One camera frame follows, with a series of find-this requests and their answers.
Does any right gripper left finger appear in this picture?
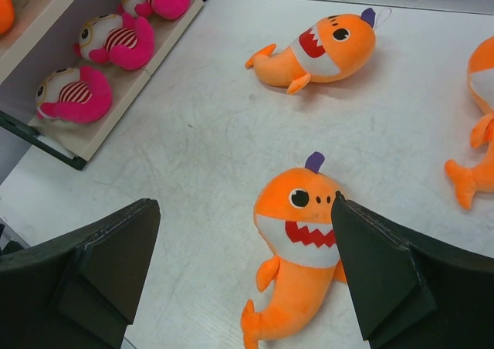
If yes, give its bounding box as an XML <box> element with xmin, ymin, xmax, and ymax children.
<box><xmin>1</xmin><ymin>198</ymin><xmax>161</xmax><ymax>348</ymax></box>

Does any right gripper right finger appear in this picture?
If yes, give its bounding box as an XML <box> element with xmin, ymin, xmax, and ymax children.
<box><xmin>331</xmin><ymin>196</ymin><xmax>493</xmax><ymax>348</ymax></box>

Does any orange shark plush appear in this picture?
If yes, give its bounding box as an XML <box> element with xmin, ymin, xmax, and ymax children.
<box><xmin>245</xmin><ymin>8</ymin><xmax>378</xmax><ymax>95</ymax></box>
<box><xmin>240</xmin><ymin>151</ymin><xmax>347</xmax><ymax>348</ymax></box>
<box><xmin>444</xmin><ymin>37</ymin><xmax>493</xmax><ymax>210</ymax></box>

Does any white pink glasses plush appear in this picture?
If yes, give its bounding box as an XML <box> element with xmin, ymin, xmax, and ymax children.
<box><xmin>73</xmin><ymin>12</ymin><xmax>155</xmax><ymax>71</ymax></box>
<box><xmin>36</xmin><ymin>66</ymin><xmax>113</xmax><ymax>124</ymax></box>

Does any black haired doll plush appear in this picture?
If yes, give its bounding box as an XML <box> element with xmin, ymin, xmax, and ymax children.
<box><xmin>0</xmin><ymin>0</ymin><xmax>15</xmax><ymax>34</ymax></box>

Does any cream tiered shelf black frame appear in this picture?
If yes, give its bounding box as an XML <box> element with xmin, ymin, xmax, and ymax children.
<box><xmin>1</xmin><ymin>0</ymin><xmax>207</xmax><ymax>170</ymax></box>

